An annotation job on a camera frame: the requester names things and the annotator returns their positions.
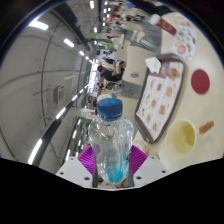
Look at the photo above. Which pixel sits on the printed paper tray liner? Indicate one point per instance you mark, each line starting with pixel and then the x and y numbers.
pixel 160 100

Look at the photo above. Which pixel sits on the colourful sticker leaflet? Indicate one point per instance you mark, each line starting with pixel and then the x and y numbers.
pixel 185 41

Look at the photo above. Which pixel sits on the ceiling air conditioner unit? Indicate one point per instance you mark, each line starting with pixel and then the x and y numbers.
pixel 60 94

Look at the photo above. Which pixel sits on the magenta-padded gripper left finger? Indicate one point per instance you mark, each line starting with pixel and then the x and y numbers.
pixel 86 159

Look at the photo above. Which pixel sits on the crumpled white napkin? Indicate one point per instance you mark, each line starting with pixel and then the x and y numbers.
pixel 153 64

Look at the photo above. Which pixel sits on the cream chair with oval hole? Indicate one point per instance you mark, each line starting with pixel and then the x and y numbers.
pixel 136 60

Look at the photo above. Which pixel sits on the ceiling lights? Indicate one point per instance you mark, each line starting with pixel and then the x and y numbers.
pixel 38 25

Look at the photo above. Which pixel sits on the clear plastic bottle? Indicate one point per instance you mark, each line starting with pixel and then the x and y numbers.
pixel 110 143

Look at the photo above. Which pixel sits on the crumpled paper food wrapper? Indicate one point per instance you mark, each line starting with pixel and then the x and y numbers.
pixel 145 147

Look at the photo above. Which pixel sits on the flat round red coaster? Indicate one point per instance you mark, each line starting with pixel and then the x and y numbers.
pixel 200 81

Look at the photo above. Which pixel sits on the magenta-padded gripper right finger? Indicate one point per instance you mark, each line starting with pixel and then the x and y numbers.
pixel 138 159

